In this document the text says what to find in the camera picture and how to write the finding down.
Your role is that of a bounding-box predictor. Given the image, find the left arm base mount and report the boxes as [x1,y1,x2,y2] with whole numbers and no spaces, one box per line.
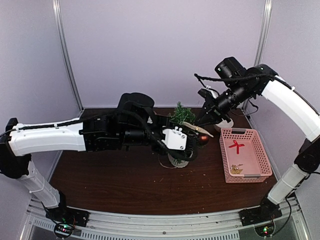
[45,208,90,227]

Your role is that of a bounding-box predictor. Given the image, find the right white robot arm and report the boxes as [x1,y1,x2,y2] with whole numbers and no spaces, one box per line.
[194,56,320,221]

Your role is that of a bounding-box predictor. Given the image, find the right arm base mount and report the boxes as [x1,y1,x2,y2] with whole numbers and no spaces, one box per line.
[238,207,283,227]

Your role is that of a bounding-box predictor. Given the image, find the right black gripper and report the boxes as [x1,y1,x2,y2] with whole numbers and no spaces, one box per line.
[195,81,254,126]

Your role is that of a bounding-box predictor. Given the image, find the fairy light wire string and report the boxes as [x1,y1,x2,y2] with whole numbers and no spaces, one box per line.
[158,156,176,170]

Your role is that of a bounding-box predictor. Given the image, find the right aluminium frame post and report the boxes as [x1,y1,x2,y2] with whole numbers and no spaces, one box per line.
[242,0,273,108]

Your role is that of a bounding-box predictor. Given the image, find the red ribbon bow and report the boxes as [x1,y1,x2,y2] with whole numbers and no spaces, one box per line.
[229,140,245,155]

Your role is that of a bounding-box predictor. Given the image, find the left aluminium frame post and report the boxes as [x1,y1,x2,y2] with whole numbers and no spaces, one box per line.
[52,0,84,112]

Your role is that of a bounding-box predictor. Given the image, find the small green christmas tree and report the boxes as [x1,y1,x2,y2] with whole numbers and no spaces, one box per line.
[161,101,204,169]

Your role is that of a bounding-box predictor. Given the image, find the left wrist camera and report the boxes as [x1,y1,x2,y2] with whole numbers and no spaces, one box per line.
[162,126,188,151]

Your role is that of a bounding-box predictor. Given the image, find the pink plastic basket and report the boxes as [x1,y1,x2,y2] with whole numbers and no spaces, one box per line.
[219,128,273,184]

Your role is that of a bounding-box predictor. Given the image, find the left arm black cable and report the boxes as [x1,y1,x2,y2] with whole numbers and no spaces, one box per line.
[0,101,200,163]

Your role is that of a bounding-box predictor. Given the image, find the red burlap bow ornament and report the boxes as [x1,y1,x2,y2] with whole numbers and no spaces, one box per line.
[182,121,214,138]

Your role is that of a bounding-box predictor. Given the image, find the white ceramic bowl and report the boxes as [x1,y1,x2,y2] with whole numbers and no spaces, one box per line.
[214,119,234,133]

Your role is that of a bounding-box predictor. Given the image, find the red bauble ornament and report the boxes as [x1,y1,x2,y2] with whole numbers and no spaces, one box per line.
[198,134,210,146]

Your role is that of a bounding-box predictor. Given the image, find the gold star ornament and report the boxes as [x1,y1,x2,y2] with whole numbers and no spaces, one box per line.
[229,164,243,175]

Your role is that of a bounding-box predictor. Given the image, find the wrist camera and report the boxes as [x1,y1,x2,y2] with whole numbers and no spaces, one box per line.
[162,126,188,151]
[197,88,219,104]

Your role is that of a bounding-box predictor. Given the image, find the aluminium frame post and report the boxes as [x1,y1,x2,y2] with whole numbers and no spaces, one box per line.
[52,0,84,112]
[242,0,273,108]

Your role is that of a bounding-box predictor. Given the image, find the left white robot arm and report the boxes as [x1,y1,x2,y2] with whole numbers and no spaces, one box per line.
[0,92,186,222]

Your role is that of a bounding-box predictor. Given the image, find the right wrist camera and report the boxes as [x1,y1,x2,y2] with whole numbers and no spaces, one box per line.
[197,88,219,104]

